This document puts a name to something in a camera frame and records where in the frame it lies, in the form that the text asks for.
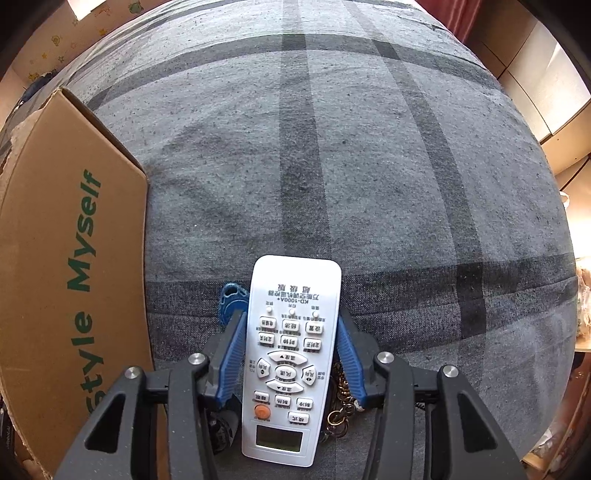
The grey plaid bed cover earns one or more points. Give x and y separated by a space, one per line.
361 132

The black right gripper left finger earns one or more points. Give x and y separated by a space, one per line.
118 441

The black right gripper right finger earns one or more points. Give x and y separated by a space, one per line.
462 440

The brown cardboard box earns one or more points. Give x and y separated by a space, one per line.
73 204

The black round object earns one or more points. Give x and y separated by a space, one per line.
222 427

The bronze keychain with beads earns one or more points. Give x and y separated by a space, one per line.
340 407

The blue plastic clip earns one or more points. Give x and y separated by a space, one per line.
233 297

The beige wardrobe cabinet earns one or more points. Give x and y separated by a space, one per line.
539 77

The red curtain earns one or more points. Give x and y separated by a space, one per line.
458 16

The white remote control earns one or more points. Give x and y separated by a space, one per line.
289 344

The dark blue cloth bundle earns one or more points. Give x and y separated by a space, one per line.
35 86

